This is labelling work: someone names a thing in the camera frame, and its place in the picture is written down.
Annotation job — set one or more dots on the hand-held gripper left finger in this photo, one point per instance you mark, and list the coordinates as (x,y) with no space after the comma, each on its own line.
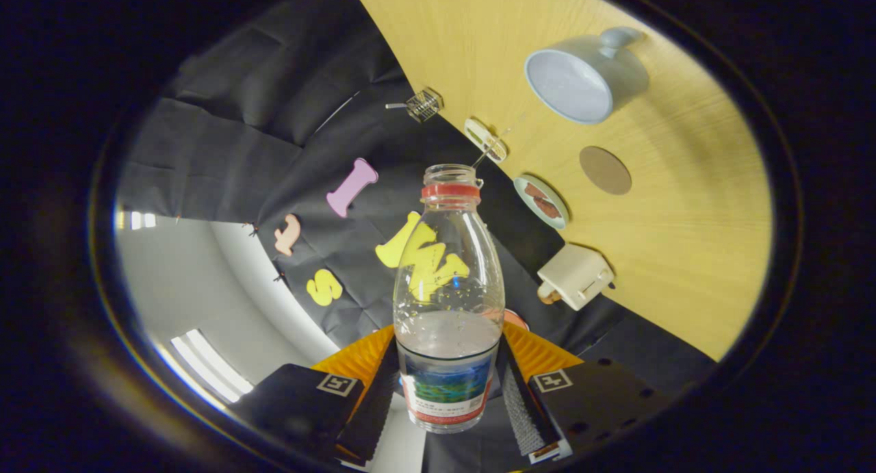
(369,404)

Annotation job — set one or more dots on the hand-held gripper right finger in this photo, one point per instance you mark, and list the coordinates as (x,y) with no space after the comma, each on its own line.
(523,411)

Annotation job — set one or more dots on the clear plastic juice bottle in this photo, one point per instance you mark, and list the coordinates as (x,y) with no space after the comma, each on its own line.
(448,370)

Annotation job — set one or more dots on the brown round coaster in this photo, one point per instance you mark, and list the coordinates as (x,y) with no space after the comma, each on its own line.
(606,170)

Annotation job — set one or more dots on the white cup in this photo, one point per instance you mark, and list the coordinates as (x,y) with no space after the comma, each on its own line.
(568,83)

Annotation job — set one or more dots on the bread slice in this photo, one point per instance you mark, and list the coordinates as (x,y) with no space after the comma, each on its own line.
(547,295)

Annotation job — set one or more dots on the white toaster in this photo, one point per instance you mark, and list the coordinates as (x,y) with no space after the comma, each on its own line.
(575,274)

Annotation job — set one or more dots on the large ceiling light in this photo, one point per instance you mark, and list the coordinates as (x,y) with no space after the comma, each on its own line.
(209,367)

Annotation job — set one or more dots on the brown meat piece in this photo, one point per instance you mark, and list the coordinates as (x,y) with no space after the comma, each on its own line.
(534,191)
(547,207)

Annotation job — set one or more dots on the pale green plate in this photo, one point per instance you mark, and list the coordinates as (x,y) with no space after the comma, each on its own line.
(530,202)

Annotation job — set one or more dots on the wooden table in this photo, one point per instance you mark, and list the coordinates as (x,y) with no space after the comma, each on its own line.
(684,220)

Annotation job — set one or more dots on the white divided dish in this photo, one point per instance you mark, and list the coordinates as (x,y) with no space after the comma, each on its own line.
(486,141)

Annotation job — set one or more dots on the small ceiling light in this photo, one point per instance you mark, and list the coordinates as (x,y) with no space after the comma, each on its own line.
(137,220)

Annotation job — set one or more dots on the metal spoon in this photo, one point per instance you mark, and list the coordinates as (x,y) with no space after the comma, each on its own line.
(395,106)

